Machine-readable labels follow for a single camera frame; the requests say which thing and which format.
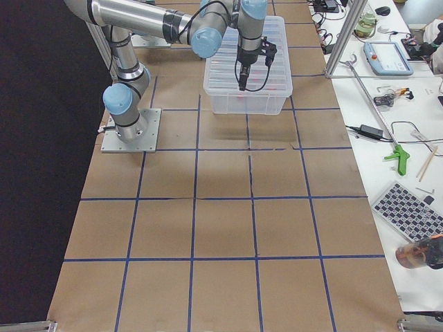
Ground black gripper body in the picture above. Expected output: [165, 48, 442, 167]
[237, 37, 277, 77]

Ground clear plastic box lid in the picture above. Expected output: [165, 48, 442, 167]
[203, 16, 293, 98]

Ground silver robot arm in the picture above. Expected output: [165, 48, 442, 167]
[65, 1, 277, 144]

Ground clear plastic storage box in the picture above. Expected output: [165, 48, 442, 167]
[209, 91, 289, 116]

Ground green glass jar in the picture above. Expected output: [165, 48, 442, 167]
[354, 11, 377, 39]

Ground black power adapter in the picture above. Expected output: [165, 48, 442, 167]
[346, 124, 392, 142]

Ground blue teach pendant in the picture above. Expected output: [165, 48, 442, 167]
[363, 41, 414, 76]

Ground brown paper table cover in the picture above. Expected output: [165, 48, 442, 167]
[48, 1, 402, 331]

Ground wooden chopsticks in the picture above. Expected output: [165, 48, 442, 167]
[416, 147, 438, 182]

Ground silver hex key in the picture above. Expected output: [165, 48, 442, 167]
[415, 187, 435, 195]

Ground checkered calibration board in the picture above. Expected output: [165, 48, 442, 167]
[372, 182, 442, 242]

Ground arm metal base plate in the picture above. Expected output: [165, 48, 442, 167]
[131, 34, 171, 48]
[101, 109, 162, 153]

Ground aluminium frame post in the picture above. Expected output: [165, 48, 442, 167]
[325, 0, 368, 77]

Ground green handled reacher grabber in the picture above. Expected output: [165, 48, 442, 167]
[339, 53, 410, 176]

